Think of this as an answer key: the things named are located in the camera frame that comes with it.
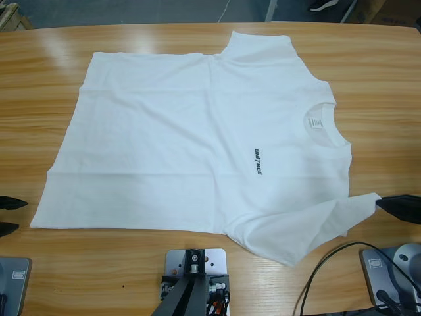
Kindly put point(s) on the white Unitree t-shirt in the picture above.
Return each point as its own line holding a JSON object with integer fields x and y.
{"x": 164, "y": 148}

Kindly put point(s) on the wooden pallet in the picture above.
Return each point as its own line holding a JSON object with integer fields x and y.
{"x": 13, "y": 19}

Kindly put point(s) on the dark printed box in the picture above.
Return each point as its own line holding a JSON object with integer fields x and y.
{"x": 401, "y": 13}

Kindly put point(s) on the dark camera post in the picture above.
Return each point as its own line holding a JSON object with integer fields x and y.
{"x": 184, "y": 303}

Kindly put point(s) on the white pole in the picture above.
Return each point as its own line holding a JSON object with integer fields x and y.
{"x": 271, "y": 11}

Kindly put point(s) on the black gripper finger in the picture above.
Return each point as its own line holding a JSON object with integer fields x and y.
{"x": 8, "y": 228}
{"x": 406, "y": 196}
{"x": 401, "y": 210}
{"x": 11, "y": 202}

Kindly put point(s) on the white mount block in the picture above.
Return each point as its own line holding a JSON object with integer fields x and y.
{"x": 215, "y": 260}

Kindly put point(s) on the brown cardboard box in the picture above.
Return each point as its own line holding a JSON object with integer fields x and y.
{"x": 361, "y": 14}

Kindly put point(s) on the black shoe white sole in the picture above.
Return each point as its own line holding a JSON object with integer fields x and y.
{"x": 324, "y": 5}

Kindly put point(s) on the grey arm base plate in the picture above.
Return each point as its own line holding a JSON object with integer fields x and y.
{"x": 14, "y": 283}
{"x": 408, "y": 263}

